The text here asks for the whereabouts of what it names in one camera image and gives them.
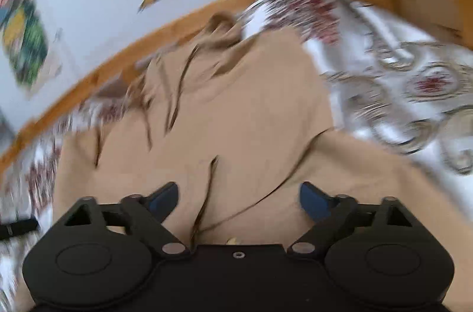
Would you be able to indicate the beige garment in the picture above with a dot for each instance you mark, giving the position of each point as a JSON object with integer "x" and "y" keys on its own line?
{"x": 240, "y": 94}

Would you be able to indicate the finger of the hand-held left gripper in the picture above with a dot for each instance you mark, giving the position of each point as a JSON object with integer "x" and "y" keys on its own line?
{"x": 16, "y": 229}

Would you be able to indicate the white patterned blanket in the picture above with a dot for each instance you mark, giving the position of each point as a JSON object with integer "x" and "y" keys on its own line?
{"x": 388, "y": 38}

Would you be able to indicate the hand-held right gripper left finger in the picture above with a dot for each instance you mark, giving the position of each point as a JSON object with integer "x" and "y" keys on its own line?
{"x": 165, "y": 199}

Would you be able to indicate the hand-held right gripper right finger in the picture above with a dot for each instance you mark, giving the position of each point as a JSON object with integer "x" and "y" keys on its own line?
{"x": 310, "y": 200}

